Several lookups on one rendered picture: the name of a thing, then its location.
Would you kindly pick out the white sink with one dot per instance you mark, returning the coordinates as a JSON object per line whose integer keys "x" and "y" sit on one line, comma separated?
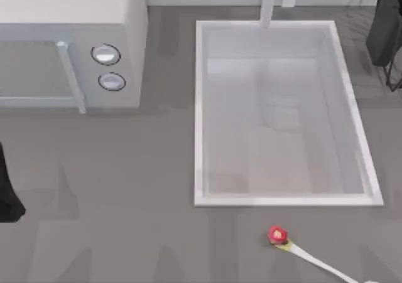
{"x": 282, "y": 113}

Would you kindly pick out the small microwave knob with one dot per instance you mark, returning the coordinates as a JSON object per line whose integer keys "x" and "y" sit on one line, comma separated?
{"x": 111, "y": 81}

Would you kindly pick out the pale microwave oven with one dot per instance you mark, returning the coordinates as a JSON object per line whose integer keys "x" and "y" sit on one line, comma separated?
{"x": 132, "y": 44}

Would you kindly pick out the large microwave knob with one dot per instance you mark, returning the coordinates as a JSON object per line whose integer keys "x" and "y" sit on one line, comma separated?
{"x": 105, "y": 54}

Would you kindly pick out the red strawberry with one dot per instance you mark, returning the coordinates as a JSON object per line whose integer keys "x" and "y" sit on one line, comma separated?
{"x": 277, "y": 234}

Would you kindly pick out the tall white tap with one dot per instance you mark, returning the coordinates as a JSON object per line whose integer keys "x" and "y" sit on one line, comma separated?
{"x": 268, "y": 3}

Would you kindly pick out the white spoon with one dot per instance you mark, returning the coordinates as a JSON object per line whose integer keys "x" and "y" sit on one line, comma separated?
{"x": 314, "y": 259}

